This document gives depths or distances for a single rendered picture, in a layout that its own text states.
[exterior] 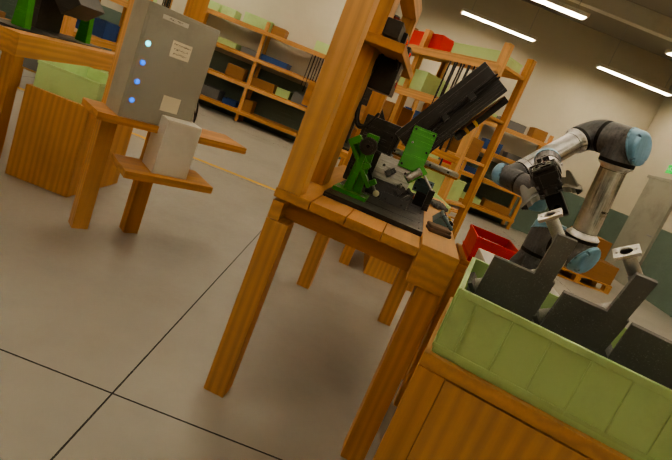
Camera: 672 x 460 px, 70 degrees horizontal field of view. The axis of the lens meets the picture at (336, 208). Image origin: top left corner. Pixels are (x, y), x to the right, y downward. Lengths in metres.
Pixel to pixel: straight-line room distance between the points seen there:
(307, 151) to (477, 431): 1.03
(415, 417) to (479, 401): 0.16
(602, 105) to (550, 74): 1.34
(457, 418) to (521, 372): 0.18
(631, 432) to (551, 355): 0.21
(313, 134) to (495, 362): 0.97
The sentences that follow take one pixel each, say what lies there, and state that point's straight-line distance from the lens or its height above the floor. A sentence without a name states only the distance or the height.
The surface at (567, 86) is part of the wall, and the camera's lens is 12.02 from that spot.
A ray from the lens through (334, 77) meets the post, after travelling 1.72.
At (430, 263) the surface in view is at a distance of 1.73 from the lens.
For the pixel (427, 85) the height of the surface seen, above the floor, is 1.74.
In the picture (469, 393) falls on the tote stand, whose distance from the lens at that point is 1.21.
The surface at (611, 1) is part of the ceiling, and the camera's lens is 10.18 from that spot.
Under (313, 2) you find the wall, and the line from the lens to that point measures 11.52.
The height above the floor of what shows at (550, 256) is 1.10.
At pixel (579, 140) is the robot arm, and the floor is 1.43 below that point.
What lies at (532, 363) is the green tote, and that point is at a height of 0.88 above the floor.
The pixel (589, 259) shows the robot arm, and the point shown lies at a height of 1.06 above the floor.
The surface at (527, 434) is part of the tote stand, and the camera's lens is 1.24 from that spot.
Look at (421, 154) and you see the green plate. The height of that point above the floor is 1.16.
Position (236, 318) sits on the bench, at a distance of 1.95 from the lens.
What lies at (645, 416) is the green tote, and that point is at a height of 0.89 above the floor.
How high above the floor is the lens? 1.25
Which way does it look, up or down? 12 degrees down
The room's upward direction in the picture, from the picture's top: 22 degrees clockwise
